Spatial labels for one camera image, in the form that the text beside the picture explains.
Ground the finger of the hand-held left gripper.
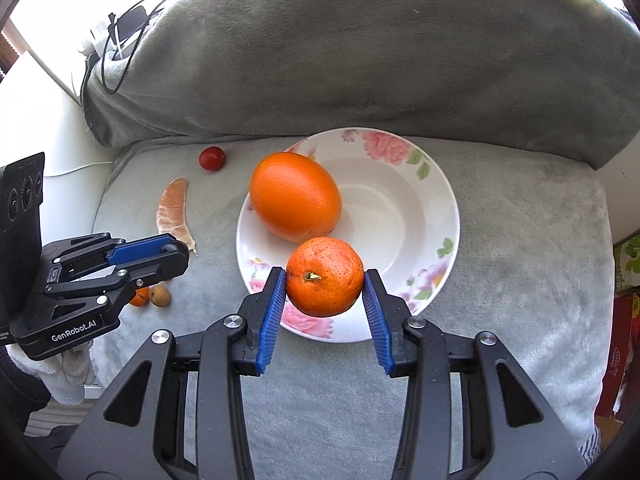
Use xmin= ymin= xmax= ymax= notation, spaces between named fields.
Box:
xmin=44 ymin=241 xmax=191 ymax=322
xmin=42 ymin=232 xmax=174 ymax=273

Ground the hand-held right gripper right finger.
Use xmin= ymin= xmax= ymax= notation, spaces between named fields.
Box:
xmin=362 ymin=269 xmax=588 ymax=480

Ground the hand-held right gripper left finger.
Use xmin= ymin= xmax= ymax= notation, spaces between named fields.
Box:
xmin=57 ymin=266 xmax=288 ymax=480

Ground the peeled pomelo segment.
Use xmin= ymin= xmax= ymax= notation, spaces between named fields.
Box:
xmin=155 ymin=177 xmax=198 ymax=257

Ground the rough-skinned tangerine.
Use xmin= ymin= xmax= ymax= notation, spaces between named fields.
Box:
xmin=286 ymin=236 xmax=365 ymax=318

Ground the white floral plate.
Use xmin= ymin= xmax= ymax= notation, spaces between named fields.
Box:
xmin=236 ymin=127 xmax=461 ymax=343

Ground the person's left forearm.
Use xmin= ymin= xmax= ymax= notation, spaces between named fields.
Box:
xmin=0 ymin=347 xmax=52 ymax=436

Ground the person's left hand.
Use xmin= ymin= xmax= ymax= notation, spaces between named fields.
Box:
xmin=10 ymin=341 xmax=97 ymax=406

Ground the large cherry tomato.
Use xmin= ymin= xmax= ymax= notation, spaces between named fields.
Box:
xmin=199 ymin=146 xmax=227 ymax=172

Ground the large smooth orange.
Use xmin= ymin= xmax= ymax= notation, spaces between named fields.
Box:
xmin=249 ymin=152 xmax=343 ymax=244

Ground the grey plush blanket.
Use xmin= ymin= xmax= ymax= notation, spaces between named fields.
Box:
xmin=90 ymin=135 xmax=616 ymax=461

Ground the white power strip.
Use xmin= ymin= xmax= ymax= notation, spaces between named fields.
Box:
xmin=77 ymin=35 xmax=131 ymax=61

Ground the black power adapter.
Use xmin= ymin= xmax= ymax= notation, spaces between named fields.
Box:
xmin=117 ymin=7 xmax=148 ymax=53

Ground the striped cloth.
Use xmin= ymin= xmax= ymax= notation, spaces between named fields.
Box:
xmin=580 ymin=427 xmax=606 ymax=456

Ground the red cardboard box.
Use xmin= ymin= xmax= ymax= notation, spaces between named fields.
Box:
xmin=597 ymin=292 xmax=640 ymax=418

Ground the green cardboard box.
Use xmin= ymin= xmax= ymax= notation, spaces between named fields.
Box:
xmin=612 ymin=232 xmax=640 ymax=293

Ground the grey plush pillow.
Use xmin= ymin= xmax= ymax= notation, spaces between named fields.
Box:
xmin=80 ymin=0 xmax=640 ymax=171

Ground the white cable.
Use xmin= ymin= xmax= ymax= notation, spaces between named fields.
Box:
xmin=45 ymin=160 xmax=113 ymax=178

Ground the black cable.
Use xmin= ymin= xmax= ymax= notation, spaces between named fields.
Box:
xmin=100 ymin=0 xmax=178 ymax=96

